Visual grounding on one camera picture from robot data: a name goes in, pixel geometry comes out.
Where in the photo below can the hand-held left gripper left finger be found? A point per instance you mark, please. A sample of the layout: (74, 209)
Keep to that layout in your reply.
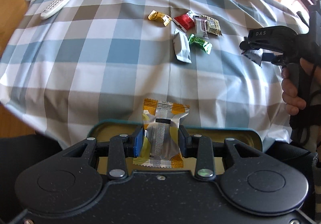
(138, 143)

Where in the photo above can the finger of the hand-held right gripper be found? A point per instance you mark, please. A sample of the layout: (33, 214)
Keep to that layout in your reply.
(278, 59)
(248, 44)

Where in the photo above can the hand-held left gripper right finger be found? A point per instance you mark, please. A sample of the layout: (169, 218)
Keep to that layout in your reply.
(183, 143)

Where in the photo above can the dark silver snack packet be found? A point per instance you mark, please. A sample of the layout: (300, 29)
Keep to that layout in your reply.
(254, 56)

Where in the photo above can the yellow and silver snack packet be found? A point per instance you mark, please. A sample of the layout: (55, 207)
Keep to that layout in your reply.
(161, 136)

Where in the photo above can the olive patterned snack packet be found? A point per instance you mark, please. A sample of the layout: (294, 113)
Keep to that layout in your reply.
(213, 26)

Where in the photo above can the white striped snack packet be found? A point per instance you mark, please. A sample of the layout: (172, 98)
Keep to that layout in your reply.
(200, 27)

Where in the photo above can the gold-lined metal tin tray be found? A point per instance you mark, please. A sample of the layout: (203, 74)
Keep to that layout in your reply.
(240, 137)

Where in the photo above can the person's right hand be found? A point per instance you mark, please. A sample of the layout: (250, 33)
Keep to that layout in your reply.
(291, 98)

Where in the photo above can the shiny green snack packet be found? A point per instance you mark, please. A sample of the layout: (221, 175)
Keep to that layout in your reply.
(199, 43)

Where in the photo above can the long silver white snack packet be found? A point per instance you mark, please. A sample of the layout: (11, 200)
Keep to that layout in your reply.
(181, 47)

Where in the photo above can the red snack packet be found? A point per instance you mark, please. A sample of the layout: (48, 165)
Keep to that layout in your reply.
(184, 21)

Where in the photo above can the gold foil candy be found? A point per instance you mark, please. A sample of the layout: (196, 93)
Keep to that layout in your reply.
(158, 16)

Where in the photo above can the blue grey checked tablecloth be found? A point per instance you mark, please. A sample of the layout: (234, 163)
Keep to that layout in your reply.
(87, 63)

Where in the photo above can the dark quilted cloth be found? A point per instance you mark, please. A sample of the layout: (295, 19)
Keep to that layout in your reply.
(15, 163)

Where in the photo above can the white remote control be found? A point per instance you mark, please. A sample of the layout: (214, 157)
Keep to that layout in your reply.
(60, 1)

